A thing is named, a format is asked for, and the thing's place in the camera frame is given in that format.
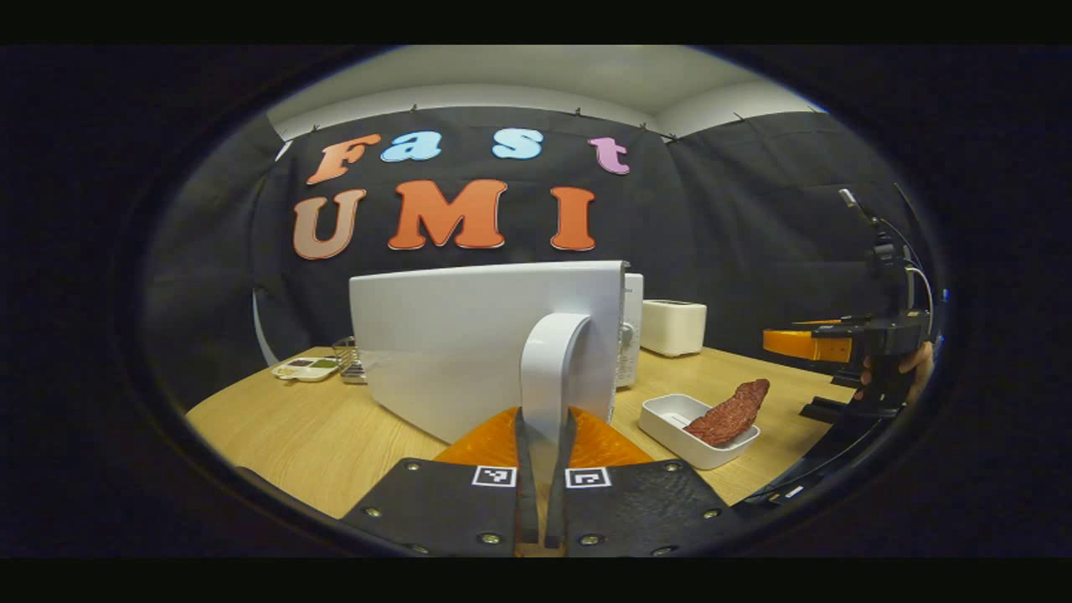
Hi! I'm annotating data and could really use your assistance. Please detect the white toaster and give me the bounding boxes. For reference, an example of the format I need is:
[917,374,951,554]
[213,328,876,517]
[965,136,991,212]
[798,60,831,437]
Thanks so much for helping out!
[641,299,708,358]

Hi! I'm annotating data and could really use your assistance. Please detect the white rectangular food tray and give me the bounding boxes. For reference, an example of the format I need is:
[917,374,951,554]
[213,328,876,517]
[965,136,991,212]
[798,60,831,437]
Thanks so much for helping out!
[638,394,761,471]

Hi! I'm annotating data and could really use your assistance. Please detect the dark red meat slab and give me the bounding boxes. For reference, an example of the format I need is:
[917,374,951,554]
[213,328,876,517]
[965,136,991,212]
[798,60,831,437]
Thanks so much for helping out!
[683,379,771,447]

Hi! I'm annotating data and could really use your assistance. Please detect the white sectioned palette dish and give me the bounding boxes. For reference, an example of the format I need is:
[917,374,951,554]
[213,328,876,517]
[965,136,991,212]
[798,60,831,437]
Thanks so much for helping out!
[271,356,341,383]

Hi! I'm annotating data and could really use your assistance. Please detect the white microwave oven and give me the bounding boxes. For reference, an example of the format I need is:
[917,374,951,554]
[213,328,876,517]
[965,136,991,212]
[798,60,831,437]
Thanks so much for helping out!
[349,260,645,487]

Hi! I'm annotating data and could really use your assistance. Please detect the small metal rack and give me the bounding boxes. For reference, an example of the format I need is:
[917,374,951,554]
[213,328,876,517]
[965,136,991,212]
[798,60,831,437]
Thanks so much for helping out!
[332,336,369,385]

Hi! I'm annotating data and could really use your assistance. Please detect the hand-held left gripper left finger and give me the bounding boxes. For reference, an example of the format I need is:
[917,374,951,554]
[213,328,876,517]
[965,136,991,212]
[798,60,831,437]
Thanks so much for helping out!
[339,405,539,559]

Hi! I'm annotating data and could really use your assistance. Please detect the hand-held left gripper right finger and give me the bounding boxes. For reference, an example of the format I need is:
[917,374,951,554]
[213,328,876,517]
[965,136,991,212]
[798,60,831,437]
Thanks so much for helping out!
[544,406,748,559]

